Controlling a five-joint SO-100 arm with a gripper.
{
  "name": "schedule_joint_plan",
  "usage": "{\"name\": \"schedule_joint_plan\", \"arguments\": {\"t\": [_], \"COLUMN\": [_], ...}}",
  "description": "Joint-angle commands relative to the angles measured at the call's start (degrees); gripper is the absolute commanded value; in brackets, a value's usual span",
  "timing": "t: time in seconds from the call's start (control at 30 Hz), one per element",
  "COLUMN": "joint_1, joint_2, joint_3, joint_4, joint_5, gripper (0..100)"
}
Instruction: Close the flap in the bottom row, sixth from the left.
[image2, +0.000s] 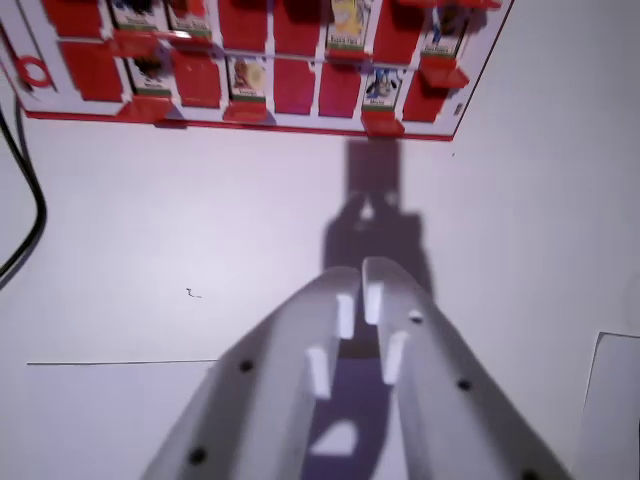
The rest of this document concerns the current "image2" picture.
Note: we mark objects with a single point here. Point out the red and white game board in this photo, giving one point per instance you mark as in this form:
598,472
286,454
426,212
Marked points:
295,85

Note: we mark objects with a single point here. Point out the plain white paper sheet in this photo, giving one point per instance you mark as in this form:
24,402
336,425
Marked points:
615,410

